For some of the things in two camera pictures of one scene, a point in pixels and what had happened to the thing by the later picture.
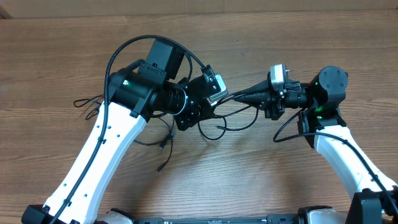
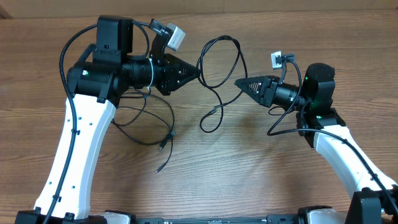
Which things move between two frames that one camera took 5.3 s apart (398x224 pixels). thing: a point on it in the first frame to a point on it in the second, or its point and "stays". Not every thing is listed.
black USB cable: x=226 y=128 to x=210 y=87
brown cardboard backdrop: x=56 y=8 stays
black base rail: x=270 y=219 stays
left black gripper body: x=190 y=113 to x=163 y=74
